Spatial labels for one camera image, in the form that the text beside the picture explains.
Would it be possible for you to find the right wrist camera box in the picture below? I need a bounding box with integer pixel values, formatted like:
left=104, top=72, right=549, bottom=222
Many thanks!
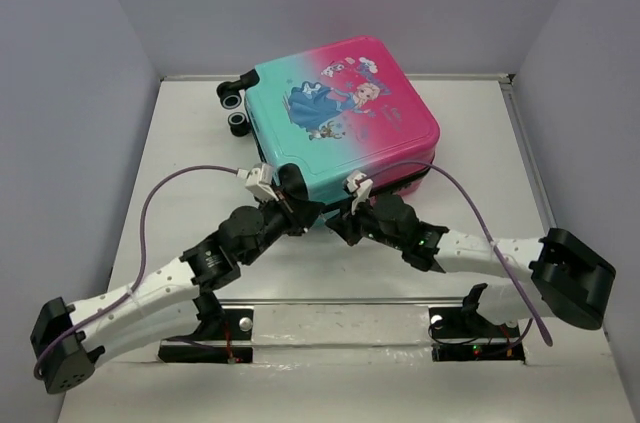
left=344, top=170, right=373, bottom=215

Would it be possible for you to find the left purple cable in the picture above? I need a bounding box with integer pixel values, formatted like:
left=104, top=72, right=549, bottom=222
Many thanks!
left=31, top=164, right=251, bottom=379

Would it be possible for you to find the pink and teal suitcase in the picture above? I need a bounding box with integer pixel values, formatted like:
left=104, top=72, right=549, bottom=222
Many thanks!
left=216, top=36, right=440, bottom=217

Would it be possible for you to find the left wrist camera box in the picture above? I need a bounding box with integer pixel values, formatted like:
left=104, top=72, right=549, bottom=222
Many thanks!
left=244, top=163, right=277, bottom=202

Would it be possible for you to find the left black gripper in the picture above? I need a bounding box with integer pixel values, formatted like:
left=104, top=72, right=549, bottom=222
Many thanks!
left=239, top=186, right=325, bottom=265

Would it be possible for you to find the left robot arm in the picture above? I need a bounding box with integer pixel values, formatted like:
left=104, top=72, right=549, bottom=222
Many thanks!
left=30, top=191, right=324, bottom=395

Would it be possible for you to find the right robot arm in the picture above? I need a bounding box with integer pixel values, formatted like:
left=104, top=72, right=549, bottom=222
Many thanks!
left=326, top=195, right=616, bottom=335

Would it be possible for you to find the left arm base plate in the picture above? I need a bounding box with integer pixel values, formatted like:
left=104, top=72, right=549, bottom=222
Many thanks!
left=157, top=306, right=254, bottom=364

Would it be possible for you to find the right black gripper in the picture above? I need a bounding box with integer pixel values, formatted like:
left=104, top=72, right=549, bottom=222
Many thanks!
left=324, top=193, right=405, bottom=251

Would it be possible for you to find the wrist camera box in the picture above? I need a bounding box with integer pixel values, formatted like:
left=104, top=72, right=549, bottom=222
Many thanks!
left=344, top=170, right=373, bottom=215
left=244, top=163, right=277, bottom=202

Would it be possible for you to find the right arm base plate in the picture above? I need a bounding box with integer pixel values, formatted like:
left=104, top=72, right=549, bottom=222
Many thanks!
left=427, top=283, right=530, bottom=362

